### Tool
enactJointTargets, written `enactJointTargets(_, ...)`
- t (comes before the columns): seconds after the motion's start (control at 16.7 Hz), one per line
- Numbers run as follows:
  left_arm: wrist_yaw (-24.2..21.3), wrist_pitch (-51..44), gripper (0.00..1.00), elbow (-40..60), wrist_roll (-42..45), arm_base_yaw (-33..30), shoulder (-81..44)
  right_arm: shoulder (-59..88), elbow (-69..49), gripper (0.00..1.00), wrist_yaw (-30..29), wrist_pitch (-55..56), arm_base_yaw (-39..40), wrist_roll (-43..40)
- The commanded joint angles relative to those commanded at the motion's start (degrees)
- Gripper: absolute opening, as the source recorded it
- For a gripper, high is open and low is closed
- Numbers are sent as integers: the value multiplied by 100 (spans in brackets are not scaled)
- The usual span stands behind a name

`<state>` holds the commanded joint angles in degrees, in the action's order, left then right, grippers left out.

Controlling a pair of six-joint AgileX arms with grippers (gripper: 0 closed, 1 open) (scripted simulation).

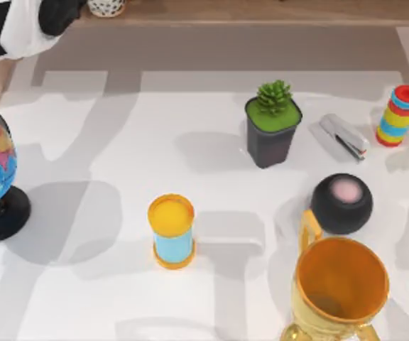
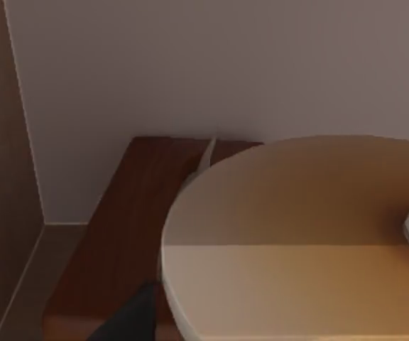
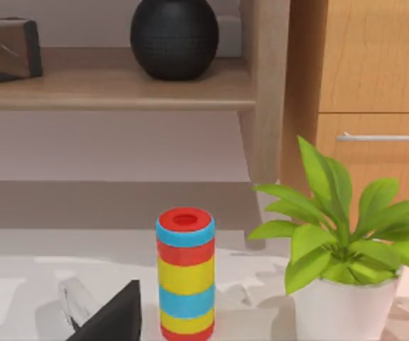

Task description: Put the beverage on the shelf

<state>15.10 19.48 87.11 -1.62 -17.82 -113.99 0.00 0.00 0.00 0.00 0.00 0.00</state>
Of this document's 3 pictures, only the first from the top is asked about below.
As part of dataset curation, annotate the silver stapler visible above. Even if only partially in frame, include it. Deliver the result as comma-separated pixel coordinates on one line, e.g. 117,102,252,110
309,113,369,164

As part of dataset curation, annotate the stack of coloured rings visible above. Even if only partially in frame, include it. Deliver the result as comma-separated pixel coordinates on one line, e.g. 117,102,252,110
375,85,409,147

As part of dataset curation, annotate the black round speaker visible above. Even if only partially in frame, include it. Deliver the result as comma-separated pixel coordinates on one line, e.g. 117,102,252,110
310,173,374,236

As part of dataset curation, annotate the yellow and blue can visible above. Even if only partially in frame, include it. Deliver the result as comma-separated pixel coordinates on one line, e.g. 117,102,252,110
147,193,197,270

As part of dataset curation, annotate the wooden shelf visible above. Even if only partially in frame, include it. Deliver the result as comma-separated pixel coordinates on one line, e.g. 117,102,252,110
60,0,409,29

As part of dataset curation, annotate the green plant in black pot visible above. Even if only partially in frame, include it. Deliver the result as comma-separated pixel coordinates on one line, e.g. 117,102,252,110
244,80,304,169

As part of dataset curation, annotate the gold trophy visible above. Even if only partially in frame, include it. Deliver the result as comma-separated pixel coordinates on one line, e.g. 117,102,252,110
280,209,391,341

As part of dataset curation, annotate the white spotted cup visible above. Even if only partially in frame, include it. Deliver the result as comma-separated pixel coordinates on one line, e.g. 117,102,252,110
87,0,126,18

